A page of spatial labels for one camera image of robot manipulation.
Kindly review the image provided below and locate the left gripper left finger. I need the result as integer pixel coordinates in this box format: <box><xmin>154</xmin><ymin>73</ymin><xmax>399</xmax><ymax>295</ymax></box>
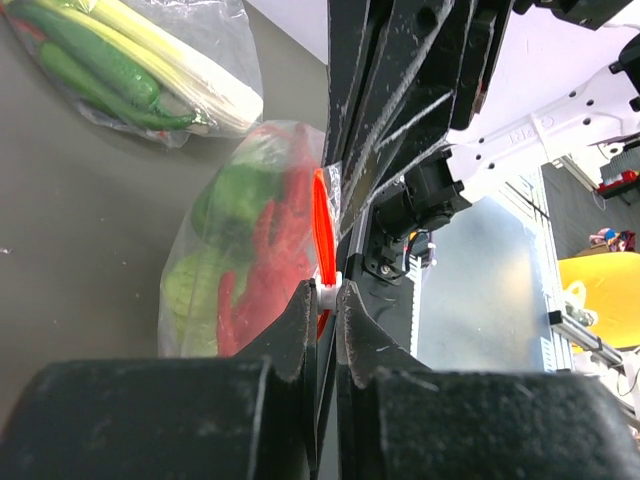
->
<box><xmin>1</xmin><ymin>280</ymin><xmax>318</xmax><ymax>479</ymax></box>

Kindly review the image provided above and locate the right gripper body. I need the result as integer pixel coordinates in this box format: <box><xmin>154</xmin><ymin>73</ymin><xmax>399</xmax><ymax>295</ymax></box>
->
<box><xmin>450</xmin><ymin>0</ymin><xmax>514</xmax><ymax>131</ymax></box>

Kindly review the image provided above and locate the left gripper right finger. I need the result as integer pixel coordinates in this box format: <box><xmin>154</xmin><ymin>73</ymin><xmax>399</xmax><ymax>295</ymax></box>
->
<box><xmin>336</xmin><ymin>281</ymin><xmax>639</xmax><ymax>479</ymax></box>

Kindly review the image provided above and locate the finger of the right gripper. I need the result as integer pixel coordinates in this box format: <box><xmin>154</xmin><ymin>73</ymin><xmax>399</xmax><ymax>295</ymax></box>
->
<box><xmin>324</xmin><ymin>1</ymin><xmax>394</xmax><ymax>168</ymax></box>
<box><xmin>339</xmin><ymin>1</ymin><xmax>475</xmax><ymax>234</ymax></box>

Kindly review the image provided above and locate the clear zip bag red slider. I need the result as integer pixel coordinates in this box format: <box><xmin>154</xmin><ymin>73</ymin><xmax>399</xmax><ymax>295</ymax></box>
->
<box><xmin>157</xmin><ymin>120</ymin><xmax>325</xmax><ymax>357</ymax></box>

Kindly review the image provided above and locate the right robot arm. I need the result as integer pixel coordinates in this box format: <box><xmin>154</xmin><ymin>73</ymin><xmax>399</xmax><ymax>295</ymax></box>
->
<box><xmin>324</xmin><ymin>1</ymin><xmax>639</xmax><ymax>283</ymax></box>

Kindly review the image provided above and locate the fake leek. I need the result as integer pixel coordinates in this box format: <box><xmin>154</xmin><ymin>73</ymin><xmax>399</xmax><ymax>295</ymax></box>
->
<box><xmin>29</xmin><ymin>0</ymin><xmax>265</xmax><ymax>135</ymax></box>

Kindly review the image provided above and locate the clear bag with leek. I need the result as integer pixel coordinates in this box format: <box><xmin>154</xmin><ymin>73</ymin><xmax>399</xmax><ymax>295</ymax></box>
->
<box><xmin>0</xmin><ymin>0</ymin><xmax>265</xmax><ymax>149</ymax></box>

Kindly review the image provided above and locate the fake green cucumber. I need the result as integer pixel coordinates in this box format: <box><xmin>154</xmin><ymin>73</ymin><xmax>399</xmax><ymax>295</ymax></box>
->
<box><xmin>6</xmin><ymin>1</ymin><xmax>160</xmax><ymax>109</ymax></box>

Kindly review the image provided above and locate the yellow object in background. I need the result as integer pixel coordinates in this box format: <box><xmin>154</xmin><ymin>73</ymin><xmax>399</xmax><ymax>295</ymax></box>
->
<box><xmin>559</xmin><ymin>252</ymin><xmax>639</xmax><ymax>349</ymax></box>

